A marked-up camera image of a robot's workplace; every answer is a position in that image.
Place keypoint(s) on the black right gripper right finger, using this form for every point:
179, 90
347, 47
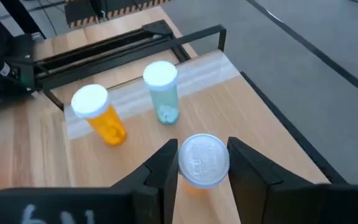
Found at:
291, 202

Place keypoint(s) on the large orange pill bottle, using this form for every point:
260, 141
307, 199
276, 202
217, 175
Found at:
204, 160

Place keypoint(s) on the wooden shelf with black frame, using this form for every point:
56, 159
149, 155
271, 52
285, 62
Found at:
228, 109

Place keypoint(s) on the small orange pill bottle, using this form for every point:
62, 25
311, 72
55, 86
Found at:
107, 124

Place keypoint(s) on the small teal pill bottle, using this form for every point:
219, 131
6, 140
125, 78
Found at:
163, 99

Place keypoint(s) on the black box with hazard stripes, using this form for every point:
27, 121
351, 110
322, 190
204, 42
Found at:
82, 12

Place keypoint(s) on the black metal table frame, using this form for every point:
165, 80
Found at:
158, 28

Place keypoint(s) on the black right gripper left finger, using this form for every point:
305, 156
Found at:
104, 205

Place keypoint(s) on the translucent tape strip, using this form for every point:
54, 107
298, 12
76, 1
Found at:
197, 71

